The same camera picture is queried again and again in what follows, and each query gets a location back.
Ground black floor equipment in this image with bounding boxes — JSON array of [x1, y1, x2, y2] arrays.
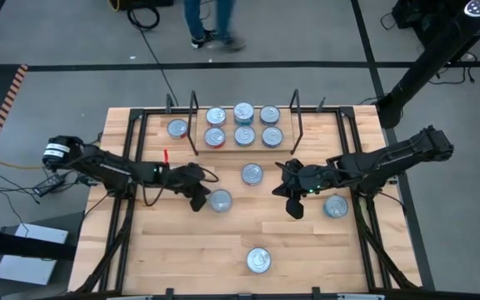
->
[[392, 0, 466, 47]]

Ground white light bar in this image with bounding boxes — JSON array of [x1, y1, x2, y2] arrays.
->
[[105, 293, 154, 300], [337, 292, 387, 300]]

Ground person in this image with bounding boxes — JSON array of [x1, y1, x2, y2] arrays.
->
[[182, 0, 248, 53]]

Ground white flat box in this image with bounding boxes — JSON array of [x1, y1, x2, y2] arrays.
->
[[0, 222, 70, 287]]

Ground blue label tuna can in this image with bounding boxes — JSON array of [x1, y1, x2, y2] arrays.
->
[[261, 125, 285, 149], [208, 188, 233, 213], [258, 104, 282, 127], [245, 246, 273, 274]]

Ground black desk edge bar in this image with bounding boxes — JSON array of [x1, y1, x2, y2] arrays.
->
[[0, 227, 78, 262]]

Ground black power adapter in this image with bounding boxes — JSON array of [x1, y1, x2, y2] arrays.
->
[[31, 172, 67, 198], [76, 169, 110, 187]]

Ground red label seafood can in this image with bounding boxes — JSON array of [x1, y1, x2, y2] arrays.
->
[[203, 126, 228, 150], [166, 117, 189, 140], [205, 106, 228, 128], [240, 162, 265, 187]]

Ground black aluminium table frame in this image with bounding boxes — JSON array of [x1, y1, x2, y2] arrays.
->
[[71, 106, 424, 300]]

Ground black coiled floor cable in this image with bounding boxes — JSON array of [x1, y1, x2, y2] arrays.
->
[[125, 2, 179, 108]]

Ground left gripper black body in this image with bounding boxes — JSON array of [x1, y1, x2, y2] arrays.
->
[[168, 162, 208, 196]]

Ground wooden shelf with black frames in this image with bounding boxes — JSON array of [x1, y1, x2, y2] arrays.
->
[[188, 87, 306, 156]]

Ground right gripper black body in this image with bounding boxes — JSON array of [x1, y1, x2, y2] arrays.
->
[[283, 160, 333, 199]]

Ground yellow floor cable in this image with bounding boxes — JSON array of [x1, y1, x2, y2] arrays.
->
[[0, 156, 45, 172]]

